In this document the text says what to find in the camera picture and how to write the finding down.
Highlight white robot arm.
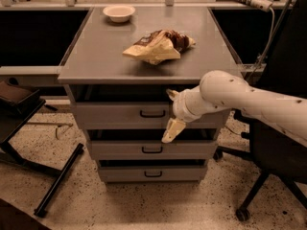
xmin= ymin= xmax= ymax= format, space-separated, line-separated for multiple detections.
xmin=162 ymin=70 xmax=307 ymax=147

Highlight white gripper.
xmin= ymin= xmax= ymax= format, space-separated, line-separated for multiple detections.
xmin=161 ymin=89 xmax=201 ymax=144

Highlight grey middle drawer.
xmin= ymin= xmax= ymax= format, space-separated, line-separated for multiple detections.
xmin=87 ymin=141 xmax=217 ymax=160

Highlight yellow brown chip bag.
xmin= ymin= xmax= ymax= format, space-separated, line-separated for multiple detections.
xmin=123 ymin=30 xmax=196 ymax=65

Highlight dark brown box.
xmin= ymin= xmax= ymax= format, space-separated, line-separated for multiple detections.
xmin=0 ymin=80 xmax=39 ymax=115

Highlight grey drawer cabinet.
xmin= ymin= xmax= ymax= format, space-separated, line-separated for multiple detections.
xmin=59 ymin=6 xmax=240 ymax=170

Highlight grey drawer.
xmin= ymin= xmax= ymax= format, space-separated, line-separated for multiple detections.
xmin=70 ymin=101 xmax=231 ymax=130
xmin=87 ymin=141 xmax=217 ymax=160
xmin=98 ymin=166 xmax=207 ymax=183

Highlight black metal stand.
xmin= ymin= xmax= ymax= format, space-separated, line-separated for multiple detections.
xmin=0 ymin=98 xmax=84 ymax=219

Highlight grey top drawer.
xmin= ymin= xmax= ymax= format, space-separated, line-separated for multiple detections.
xmin=70 ymin=101 xmax=231 ymax=130

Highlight white bowl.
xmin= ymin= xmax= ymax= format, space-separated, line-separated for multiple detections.
xmin=103 ymin=5 xmax=135 ymax=23

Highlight grey bottom drawer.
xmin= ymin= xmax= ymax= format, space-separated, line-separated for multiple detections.
xmin=98 ymin=166 xmax=207 ymax=183

